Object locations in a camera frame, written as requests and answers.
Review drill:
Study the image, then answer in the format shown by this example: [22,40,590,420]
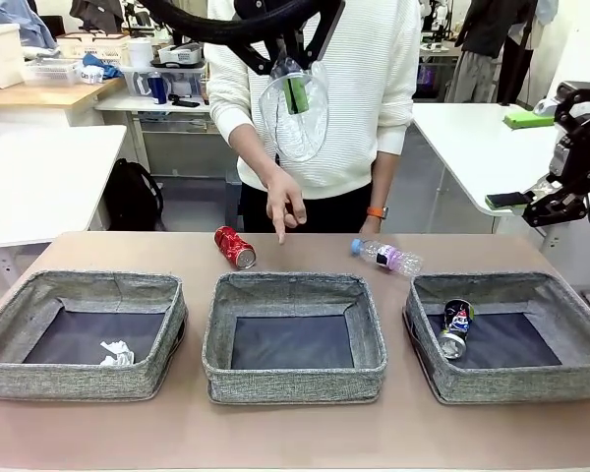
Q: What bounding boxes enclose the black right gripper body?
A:
[550,115,590,196]

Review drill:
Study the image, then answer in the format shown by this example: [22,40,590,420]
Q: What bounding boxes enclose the clear plastic cup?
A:
[258,56,330,162]

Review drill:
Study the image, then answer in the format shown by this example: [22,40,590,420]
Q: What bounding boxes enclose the crushed black soda can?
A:
[438,299,476,361]

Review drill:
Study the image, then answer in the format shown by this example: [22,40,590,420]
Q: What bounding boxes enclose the crushed red soda can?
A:
[213,225,258,270]

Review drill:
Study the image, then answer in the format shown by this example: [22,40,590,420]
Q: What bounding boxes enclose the white paper ball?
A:
[99,338,138,368]

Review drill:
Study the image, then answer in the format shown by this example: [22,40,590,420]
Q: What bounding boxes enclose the person's left forearm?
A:
[371,149,400,211]

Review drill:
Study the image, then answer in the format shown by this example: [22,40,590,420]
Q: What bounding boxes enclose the person's right forearm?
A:
[228,120,289,186]

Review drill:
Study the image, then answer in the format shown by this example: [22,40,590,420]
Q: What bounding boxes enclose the person's right hand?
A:
[265,171,309,246]

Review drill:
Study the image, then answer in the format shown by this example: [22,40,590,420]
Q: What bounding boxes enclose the person in white sweater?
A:
[205,0,422,202]

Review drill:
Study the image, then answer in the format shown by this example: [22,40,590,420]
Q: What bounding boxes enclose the hanging black trousers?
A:
[497,36,540,107]

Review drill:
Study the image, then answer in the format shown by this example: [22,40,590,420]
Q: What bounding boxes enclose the clear storage bin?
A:
[121,66,207,99]

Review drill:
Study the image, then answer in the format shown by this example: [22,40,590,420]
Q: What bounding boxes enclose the large white table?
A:
[411,101,590,257]

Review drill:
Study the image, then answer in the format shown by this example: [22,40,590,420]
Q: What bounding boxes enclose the hanging grey trousers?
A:
[444,48,503,104]

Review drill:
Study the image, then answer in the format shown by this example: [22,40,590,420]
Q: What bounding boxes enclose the hanging dark jacket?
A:
[459,0,540,60]

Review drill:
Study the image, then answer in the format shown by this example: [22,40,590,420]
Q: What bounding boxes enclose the white paper roll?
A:
[126,37,153,70]

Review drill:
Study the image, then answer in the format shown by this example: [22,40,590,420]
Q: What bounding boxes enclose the person's black trousers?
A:
[238,179,375,235]

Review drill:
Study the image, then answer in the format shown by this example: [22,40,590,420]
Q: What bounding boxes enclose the white shelf table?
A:
[93,95,210,117]

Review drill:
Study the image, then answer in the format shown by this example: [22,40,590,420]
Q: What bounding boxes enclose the blue cloth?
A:
[82,52,125,80]

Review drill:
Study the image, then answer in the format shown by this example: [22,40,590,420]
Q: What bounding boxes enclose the clear bottle with blue cap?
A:
[349,238,425,276]

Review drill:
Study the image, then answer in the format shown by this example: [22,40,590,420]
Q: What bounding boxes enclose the dark grey garment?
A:
[68,0,125,33]

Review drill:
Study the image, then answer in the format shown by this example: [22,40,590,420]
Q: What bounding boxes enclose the cream plastic crate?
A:
[56,32,132,68]

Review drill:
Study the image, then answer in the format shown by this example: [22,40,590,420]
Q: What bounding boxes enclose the grey fabric basket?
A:
[201,271,389,407]
[402,271,590,407]
[0,268,188,402]

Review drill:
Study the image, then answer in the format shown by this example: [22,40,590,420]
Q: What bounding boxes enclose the black backpack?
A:
[102,156,165,232]

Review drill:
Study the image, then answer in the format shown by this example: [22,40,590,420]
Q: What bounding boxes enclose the clear plastic basket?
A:
[23,57,80,89]

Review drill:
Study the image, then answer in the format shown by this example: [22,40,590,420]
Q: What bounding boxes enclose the wooden table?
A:
[0,76,128,128]

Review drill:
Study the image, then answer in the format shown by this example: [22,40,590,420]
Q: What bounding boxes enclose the blue denim garment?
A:
[0,0,60,50]

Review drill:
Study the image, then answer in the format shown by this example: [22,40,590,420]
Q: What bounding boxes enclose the white side table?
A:
[0,124,129,252]

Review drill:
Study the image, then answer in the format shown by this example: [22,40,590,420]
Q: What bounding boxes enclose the white storage box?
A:
[0,23,26,89]

